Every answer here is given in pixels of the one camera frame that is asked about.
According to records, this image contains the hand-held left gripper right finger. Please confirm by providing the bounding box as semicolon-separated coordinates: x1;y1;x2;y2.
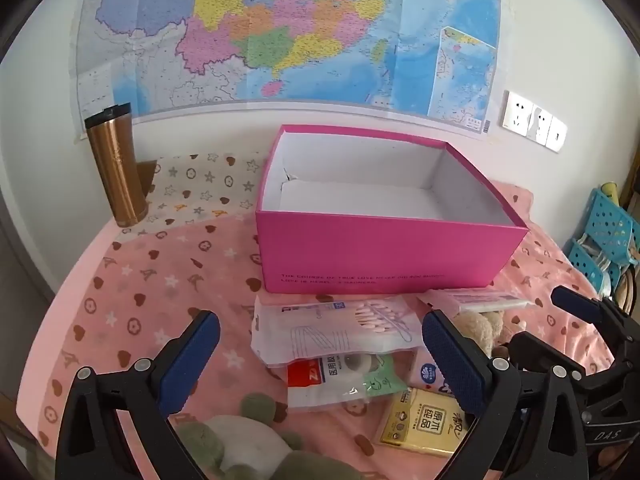
421;309;591;480

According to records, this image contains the pink printed blanket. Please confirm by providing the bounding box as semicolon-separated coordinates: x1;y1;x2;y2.
15;150;621;480

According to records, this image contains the cotton swab bag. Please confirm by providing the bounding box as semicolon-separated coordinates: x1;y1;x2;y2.
250;294;427;367

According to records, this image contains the red and white packet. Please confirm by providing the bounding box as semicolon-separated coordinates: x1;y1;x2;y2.
286;352;417;412

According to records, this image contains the brown metal thermos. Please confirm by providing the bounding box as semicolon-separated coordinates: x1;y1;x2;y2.
84;102;150;227

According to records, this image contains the beige woven bag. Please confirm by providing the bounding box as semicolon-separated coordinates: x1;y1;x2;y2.
611;264;640;322

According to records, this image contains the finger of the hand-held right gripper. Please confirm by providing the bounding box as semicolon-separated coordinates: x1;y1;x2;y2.
551;286;636;376
500;332;586;373

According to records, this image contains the colourful wall map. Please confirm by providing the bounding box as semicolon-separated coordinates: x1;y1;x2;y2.
70;0;502;137

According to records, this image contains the beige plush toy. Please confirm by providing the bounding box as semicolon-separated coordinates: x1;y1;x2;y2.
452;310;507;357

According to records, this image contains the yellow tissue pack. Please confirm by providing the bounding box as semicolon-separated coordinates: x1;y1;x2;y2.
377;387;472;459

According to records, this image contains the white wall socket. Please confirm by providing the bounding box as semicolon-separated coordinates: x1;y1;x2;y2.
529;103;554;144
501;90;536;137

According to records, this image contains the pink cardboard box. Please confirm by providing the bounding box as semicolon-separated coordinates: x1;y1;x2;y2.
255;124;530;294

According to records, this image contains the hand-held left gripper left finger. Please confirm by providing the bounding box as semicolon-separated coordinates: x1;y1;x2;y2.
55;310;236;480

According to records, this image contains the blue plastic basket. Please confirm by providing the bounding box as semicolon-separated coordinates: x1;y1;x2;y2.
567;237;617;297
586;187;640;267

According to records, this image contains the green plush toy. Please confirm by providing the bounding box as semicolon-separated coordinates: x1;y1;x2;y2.
175;392;372;480

